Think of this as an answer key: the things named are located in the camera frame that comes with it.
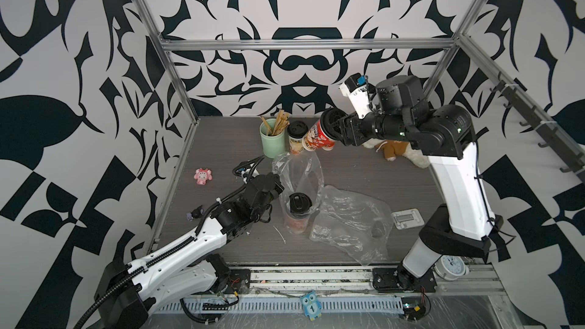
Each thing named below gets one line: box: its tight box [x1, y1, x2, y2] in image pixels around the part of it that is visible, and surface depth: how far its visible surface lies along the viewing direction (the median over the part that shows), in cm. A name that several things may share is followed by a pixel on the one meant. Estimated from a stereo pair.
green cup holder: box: [258, 118, 286, 160], surface depth 101 cm
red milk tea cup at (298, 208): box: [286, 191, 314, 234], surface depth 74 cm
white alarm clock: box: [432, 255, 470, 281], surface depth 76 cm
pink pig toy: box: [193, 167, 213, 186], surface depth 98 cm
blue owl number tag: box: [300, 290, 323, 321], surface depth 71 cm
